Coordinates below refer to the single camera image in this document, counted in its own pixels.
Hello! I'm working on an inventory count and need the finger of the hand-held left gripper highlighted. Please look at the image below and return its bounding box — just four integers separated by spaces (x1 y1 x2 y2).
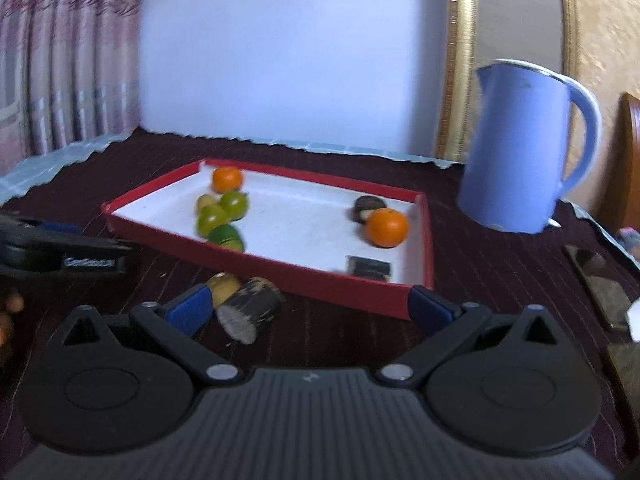
0 214 97 237
30 232 142 261

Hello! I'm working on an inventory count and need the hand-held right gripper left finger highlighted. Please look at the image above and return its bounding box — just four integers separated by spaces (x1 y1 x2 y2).
42 284 243 389

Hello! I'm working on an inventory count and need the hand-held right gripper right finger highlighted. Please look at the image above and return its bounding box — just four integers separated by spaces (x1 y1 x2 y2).
375 284 576 389

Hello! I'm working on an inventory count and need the long dark sugarcane piece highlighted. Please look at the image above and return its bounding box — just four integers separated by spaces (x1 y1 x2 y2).
216 276 286 345

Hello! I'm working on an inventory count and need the green round fruit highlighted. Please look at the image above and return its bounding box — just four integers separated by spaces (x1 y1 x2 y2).
206 223 247 254
195 203 232 238
220 190 250 221

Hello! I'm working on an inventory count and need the dark brown round sugarcane piece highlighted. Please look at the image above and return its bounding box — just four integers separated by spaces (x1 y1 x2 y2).
352 195 389 224

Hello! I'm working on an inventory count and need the orange tangerine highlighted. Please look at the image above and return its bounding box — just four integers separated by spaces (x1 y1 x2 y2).
364 207 410 249
211 166 244 194

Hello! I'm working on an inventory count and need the red cardboard tray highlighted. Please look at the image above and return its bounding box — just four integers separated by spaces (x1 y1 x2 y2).
101 158 435 322

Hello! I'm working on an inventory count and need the person's left hand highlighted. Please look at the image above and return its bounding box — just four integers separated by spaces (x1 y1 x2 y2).
0 290 26 361

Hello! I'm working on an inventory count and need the dark square sugarcane piece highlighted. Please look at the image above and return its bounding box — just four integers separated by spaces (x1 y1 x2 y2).
346 255 393 281

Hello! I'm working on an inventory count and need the patterned pink curtain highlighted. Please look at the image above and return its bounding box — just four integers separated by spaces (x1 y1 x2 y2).
0 0 146 161

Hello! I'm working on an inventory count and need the brown flat slab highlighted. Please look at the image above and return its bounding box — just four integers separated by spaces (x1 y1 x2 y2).
565 244 636 331
605 342 640 441

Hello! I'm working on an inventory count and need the blue electric kettle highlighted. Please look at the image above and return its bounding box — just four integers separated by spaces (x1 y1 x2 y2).
457 59 602 235

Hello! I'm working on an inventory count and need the white paper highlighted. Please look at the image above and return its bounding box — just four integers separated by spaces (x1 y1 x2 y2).
625 297 640 343

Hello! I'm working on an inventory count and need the colourful cloth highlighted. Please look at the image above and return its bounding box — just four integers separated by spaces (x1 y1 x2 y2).
617 227 640 262

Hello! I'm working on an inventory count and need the wooden furniture piece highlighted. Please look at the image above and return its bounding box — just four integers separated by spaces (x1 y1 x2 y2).
597 92 640 233

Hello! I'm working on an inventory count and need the gold framed wall panel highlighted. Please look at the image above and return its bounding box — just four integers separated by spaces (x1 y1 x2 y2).
432 0 581 163

